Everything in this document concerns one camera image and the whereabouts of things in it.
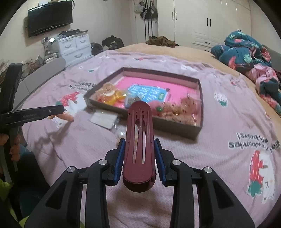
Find tan bed sheet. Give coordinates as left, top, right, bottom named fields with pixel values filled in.
left=117, top=43, right=280, bottom=126

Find orange items in plastic bag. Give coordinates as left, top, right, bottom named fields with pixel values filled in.
left=92, top=82, right=129, bottom=108

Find white plastic drawer cabinet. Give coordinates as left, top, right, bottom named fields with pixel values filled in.
left=47, top=32, right=92, bottom=67

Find white wardrobe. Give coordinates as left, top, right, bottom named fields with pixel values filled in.
left=157, top=0, right=251, bottom=51

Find pink strawberry bear blanket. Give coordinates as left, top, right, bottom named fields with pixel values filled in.
left=23, top=51, right=280, bottom=226

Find pink dotted scrunchie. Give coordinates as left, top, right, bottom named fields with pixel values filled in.
left=159, top=95, right=198, bottom=126

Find brown cardboard tray box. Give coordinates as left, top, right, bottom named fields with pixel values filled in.
left=84, top=68, right=203, bottom=140

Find olive clothes pile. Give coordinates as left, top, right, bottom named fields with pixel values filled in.
left=146, top=36, right=179, bottom=48

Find blue card in tray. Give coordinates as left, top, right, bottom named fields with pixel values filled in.
left=128, top=84, right=169, bottom=103

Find clear box with rhinestone clip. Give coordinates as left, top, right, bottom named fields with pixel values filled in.
left=124, top=94, right=141, bottom=109

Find clear plastic packet white card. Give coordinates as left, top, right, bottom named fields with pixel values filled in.
left=90, top=109, right=119, bottom=130

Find wall mounted black television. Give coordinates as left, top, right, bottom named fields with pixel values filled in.
left=27, top=1, right=73, bottom=37

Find dark floral quilt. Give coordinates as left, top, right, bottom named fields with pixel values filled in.
left=211, top=30, right=280, bottom=115

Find maroon hair clip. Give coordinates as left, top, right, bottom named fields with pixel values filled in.
left=122, top=101, right=156, bottom=192

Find black bag on floor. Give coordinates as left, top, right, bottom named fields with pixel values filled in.
left=91, top=35, right=124, bottom=56

